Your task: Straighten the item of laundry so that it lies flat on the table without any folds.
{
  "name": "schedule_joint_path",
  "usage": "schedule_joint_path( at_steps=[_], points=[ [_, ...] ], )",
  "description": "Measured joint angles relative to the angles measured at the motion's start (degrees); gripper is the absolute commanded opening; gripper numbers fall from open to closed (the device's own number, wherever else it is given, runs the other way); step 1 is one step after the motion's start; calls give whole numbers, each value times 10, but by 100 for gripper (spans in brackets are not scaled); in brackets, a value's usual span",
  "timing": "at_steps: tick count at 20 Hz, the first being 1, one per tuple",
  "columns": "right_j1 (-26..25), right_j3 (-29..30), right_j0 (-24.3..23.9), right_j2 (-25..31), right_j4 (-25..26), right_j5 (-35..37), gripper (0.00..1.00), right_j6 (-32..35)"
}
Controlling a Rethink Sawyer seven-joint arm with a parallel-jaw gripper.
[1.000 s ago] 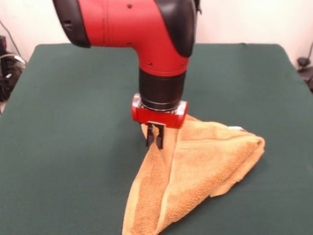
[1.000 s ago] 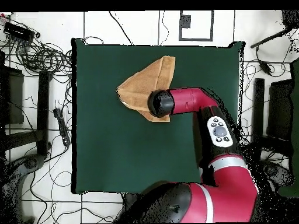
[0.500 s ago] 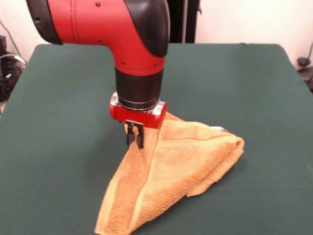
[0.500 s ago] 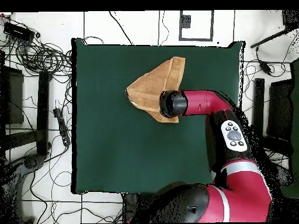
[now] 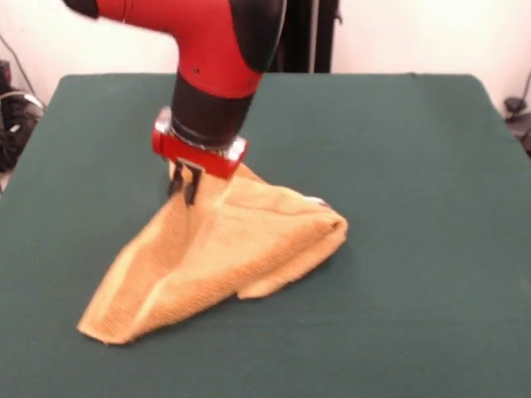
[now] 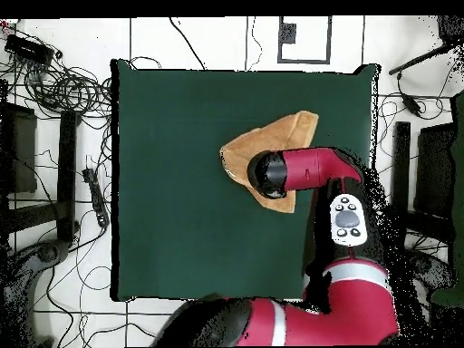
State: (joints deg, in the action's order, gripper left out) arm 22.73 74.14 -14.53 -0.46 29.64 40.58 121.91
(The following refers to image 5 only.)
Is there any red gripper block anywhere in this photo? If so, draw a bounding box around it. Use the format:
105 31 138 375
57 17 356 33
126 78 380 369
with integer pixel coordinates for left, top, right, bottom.
150 106 250 207

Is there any dark stand base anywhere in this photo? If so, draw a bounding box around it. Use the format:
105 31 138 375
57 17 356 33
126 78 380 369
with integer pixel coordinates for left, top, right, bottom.
504 70 531 158
0 60 47 172

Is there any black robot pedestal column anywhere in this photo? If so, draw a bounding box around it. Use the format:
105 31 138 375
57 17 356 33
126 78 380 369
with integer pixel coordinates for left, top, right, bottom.
269 0 343 75

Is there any dark green table cloth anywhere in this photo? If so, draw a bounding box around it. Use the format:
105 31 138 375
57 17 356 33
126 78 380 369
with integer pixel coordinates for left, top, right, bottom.
0 72 531 398

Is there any tan terry towel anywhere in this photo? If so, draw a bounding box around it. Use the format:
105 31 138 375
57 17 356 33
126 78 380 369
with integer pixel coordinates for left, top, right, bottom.
76 162 349 346

